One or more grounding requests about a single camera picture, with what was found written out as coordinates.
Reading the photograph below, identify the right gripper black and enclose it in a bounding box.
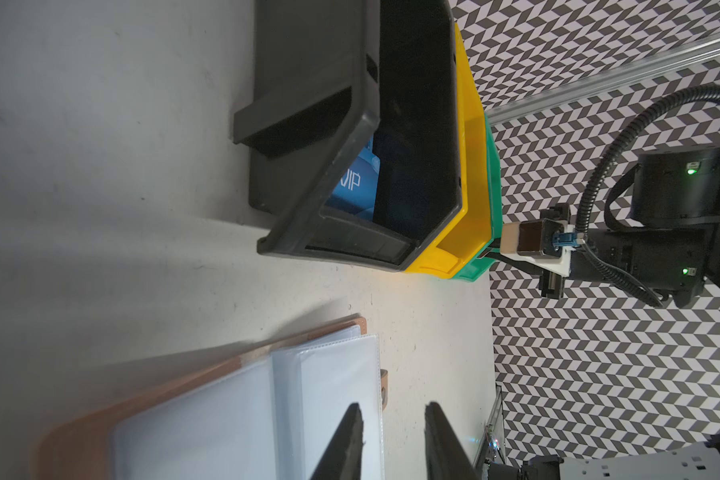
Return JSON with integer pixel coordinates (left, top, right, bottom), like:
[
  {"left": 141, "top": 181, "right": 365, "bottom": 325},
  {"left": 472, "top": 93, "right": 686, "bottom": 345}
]
[{"left": 539, "top": 229, "right": 708, "bottom": 308}]

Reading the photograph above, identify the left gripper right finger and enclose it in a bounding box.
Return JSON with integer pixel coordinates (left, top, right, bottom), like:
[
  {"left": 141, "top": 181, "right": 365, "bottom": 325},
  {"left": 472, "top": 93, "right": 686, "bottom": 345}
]
[{"left": 425, "top": 402, "right": 479, "bottom": 480}]

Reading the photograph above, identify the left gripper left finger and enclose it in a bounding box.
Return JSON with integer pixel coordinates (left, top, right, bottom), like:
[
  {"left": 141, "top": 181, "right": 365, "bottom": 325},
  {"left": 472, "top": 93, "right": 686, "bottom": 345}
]
[{"left": 311, "top": 403, "right": 364, "bottom": 480}]

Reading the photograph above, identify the tan leather card holder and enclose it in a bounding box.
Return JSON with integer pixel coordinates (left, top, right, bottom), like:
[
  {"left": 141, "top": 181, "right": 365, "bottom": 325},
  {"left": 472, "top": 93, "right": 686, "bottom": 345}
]
[{"left": 31, "top": 315, "right": 386, "bottom": 479}]

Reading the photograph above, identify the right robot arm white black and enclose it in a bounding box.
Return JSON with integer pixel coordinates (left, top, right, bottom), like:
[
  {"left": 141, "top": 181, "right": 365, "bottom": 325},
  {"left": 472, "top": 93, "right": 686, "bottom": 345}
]
[{"left": 569, "top": 83, "right": 720, "bottom": 308}]

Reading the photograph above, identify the green plastic bin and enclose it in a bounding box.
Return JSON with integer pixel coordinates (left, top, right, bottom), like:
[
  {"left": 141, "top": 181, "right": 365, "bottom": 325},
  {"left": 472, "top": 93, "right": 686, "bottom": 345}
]
[{"left": 452, "top": 114, "right": 502, "bottom": 282}]

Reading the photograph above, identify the yellow plastic bin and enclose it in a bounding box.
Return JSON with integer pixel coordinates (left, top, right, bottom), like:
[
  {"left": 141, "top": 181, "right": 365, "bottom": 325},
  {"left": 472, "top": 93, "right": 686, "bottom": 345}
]
[{"left": 405, "top": 27, "right": 501, "bottom": 282}]

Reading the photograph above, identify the black plastic bin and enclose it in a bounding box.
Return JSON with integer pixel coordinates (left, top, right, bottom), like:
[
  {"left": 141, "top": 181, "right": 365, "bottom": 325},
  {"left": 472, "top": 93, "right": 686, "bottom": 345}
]
[{"left": 232, "top": 1, "right": 462, "bottom": 271}]

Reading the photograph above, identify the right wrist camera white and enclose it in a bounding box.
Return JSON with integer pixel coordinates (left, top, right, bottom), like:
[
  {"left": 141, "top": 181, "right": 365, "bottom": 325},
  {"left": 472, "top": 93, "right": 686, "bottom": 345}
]
[{"left": 498, "top": 203, "right": 595, "bottom": 280}]

